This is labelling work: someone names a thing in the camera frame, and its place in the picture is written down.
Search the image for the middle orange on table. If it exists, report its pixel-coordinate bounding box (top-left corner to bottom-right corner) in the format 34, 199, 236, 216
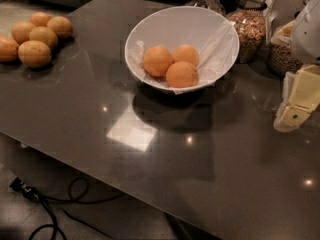
29, 26, 58, 50

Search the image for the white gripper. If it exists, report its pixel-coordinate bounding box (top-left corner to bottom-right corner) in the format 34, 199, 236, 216
273, 0, 320, 133

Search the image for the left orange in bowl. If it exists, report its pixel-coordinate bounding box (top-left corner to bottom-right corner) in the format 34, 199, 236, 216
143, 45, 173, 77

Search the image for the orange in bowl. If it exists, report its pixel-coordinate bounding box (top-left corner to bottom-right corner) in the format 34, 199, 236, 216
143, 45, 173, 77
172, 44, 199, 66
166, 61, 199, 88

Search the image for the white bowl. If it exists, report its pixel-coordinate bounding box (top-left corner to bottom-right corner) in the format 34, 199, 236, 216
124, 5, 241, 95

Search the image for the black power cable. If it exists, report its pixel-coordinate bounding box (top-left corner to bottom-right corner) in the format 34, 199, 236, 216
9, 175, 126, 240

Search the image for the right orange on table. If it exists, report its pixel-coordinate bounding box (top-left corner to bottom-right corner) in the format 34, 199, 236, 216
47, 16, 73, 39

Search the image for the glass jar of grains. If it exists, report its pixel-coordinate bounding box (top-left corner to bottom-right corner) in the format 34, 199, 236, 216
267, 21, 302, 77

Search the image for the top orange on table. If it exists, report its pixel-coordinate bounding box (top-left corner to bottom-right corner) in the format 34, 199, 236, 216
30, 12, 52, 26

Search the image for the glass jar of nuts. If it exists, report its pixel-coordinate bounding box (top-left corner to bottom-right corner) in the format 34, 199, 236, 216
227, 0, 267, 63

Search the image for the back orange in bowl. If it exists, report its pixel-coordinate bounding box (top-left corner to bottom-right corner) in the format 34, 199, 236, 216
172, 44, 199, 66

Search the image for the back left table orange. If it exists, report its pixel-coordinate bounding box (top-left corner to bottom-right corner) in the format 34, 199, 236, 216
11, 21, 35, 44

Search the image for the leftmost orange on table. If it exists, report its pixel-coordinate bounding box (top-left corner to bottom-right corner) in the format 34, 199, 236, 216
0, 35, 19, 63

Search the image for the front orange in bowl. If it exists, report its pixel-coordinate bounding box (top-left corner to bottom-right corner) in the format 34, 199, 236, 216
166, 61, 199, 88

